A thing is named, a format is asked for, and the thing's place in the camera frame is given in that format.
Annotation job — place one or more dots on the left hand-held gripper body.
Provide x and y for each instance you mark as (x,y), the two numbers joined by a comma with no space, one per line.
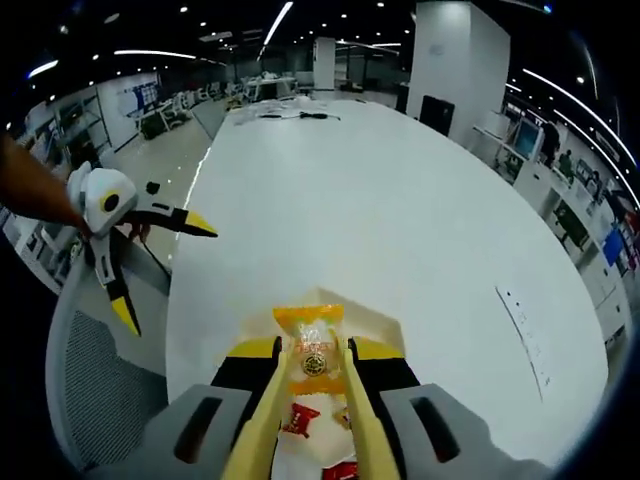
(100,200)

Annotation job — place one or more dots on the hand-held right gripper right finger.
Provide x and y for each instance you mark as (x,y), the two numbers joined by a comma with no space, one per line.
(440,430)

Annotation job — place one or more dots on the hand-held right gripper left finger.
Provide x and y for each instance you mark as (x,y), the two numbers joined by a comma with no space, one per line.
(190,430)

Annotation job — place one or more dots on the beige plastic food tongs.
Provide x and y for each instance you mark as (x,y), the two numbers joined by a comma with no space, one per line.
(262,430)

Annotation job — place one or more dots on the small red candy food packet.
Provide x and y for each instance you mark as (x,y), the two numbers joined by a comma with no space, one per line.
(300,419)

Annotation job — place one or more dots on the beige hexagonal tray container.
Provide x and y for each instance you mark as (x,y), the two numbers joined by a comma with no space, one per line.
(370,327)

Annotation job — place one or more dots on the person's left hand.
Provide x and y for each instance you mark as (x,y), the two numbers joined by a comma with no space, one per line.
(139,231)

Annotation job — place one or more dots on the grey mesh office chair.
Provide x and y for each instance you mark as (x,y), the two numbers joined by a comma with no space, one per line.
(95,370)

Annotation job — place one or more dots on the white square pillar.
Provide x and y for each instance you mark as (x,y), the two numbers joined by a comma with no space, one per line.
(325,62)
(450,50)

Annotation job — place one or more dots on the white office counter row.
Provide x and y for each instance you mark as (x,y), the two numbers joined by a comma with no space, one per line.
(550,200)

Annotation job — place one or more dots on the black cabinet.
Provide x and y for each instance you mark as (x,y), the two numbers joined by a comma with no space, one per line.
(437,115)

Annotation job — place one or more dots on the white framed computer monitor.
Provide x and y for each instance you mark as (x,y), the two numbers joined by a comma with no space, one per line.
(528,136)

